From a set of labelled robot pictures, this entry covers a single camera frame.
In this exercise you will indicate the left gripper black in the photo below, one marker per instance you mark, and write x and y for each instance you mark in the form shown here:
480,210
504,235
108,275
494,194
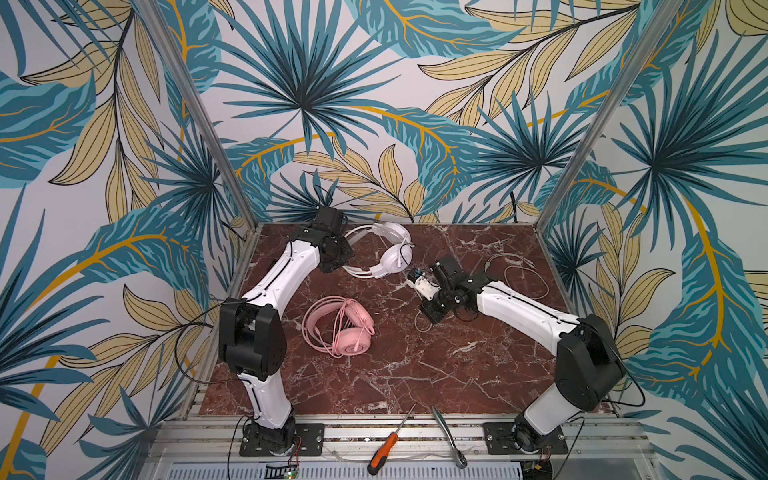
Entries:
335,257

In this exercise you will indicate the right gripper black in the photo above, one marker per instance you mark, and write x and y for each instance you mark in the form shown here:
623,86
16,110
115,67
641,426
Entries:
438,300

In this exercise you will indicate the white headphones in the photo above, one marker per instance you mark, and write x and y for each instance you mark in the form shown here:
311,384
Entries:
395,259

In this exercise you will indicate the pink cat-ear headphones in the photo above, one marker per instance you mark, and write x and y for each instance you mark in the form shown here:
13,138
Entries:
352,327

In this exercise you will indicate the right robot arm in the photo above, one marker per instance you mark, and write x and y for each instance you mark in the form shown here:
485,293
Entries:
587,362

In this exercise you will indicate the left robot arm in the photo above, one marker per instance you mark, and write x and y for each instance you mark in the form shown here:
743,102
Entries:
251,338

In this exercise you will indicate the metal pliers tool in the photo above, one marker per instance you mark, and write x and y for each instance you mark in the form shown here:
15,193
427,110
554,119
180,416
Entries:
456,454

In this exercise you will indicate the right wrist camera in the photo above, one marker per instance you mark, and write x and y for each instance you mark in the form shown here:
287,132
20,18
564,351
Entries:
425,288

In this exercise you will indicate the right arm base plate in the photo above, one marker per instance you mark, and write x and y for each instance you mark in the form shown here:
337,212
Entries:
512,438

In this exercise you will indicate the orange handle screwdriver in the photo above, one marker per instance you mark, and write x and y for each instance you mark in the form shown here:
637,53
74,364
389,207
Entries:
381,455

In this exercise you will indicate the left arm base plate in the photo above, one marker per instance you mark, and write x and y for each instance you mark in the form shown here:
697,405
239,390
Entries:
304,439

